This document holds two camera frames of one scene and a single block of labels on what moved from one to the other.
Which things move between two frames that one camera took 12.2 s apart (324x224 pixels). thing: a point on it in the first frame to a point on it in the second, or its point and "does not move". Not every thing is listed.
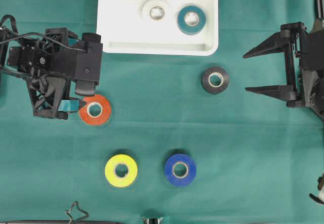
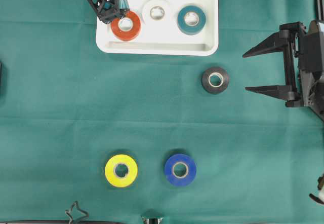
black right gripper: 305,54 does not move
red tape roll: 90,119 to 128,35
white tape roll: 153,2 does not move
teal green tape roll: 189,30 does not move
